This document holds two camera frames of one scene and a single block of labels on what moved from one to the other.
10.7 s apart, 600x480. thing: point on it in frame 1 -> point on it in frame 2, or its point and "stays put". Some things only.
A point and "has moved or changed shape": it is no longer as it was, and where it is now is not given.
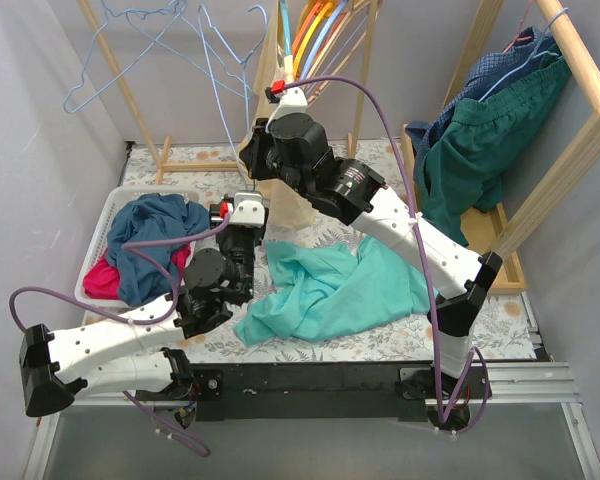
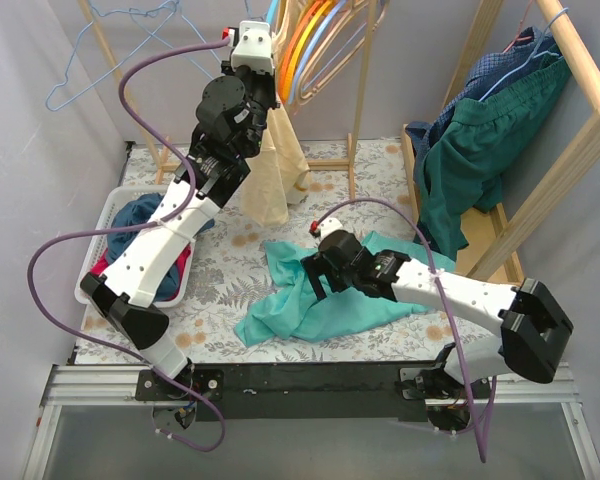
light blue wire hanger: (106, 11) -> (59, 85)
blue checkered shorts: (533, 46) stays put
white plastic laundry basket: (116, 198) stays put
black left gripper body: (247, 235) -> (268, 87)
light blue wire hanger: (243, 61) has moved or changed shape
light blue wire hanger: (171, 29) -> (172, 14)
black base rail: (320, 391) stays put
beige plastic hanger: (342, 52) -> (307, 97)
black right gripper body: (255, 151) -> (315, 270)
